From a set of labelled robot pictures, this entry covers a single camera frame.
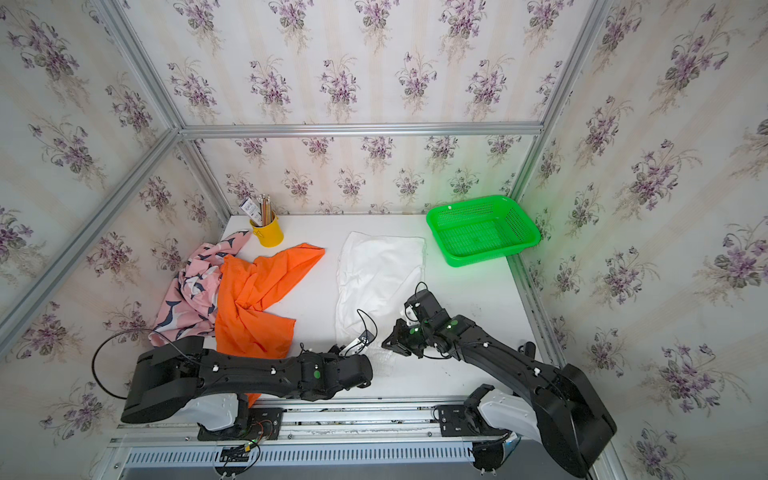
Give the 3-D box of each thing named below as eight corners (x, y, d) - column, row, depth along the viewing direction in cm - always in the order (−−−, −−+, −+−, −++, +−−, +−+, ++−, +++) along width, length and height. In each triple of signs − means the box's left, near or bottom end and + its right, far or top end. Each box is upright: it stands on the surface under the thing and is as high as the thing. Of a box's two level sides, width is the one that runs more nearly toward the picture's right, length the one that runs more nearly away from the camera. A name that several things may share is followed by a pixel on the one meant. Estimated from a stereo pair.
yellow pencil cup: (261, 251, 110) (253, 235, 103) (257, 235, 115) (249, 219, 108) (287, 242, 113) (280, 226, 106) (281, 227, 117) (275, 212, 110)
